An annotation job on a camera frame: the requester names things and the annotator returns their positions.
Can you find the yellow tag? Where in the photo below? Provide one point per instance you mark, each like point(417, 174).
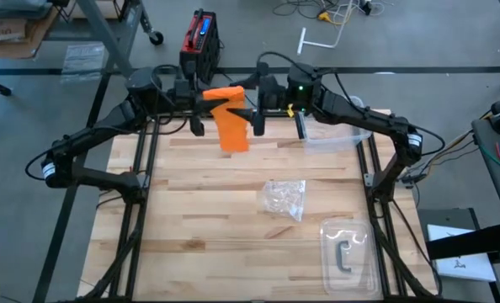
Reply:
point(290, 110)

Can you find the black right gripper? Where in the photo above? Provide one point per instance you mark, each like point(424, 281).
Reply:
point(273, 94)

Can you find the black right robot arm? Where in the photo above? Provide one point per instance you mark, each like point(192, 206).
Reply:
point(372, 122)

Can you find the white paper sheet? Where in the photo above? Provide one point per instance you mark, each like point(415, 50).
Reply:
point(464, 267)

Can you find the yellow power plug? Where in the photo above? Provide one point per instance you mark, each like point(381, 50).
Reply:
point(323, 17)

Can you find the grey rolling workbench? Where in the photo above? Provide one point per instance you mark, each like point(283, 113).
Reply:
point(107, 31)

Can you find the red black battery box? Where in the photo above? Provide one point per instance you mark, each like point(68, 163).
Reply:
point(199, 42)

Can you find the crumpled clear plastic bag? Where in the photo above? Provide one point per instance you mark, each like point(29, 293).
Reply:
point(283, 198)

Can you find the black aluminium rig frame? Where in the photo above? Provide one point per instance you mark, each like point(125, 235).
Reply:
point(152, 151)

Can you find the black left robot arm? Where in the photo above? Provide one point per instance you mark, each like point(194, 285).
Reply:
point(94, 130)

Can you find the black side table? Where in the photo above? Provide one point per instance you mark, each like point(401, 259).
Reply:
point(496, 168)

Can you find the clear plastic container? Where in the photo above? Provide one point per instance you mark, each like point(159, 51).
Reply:
point(338, 141)

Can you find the black flat bar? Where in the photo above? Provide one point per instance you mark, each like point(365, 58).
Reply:
point(469, 243)

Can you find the clear plastic sleeve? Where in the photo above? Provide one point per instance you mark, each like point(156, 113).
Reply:
point(83, 61)

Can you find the orange elastic bandage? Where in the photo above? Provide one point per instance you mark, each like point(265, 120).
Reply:
point(233, 134)

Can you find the white T-shaped bar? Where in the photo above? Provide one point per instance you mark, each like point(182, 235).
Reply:
point(319, 44)

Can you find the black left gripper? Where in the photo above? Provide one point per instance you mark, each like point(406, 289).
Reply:
point(182, 92)

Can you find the flat brown cardboard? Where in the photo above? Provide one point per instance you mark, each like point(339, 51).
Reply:
point(10, 38)

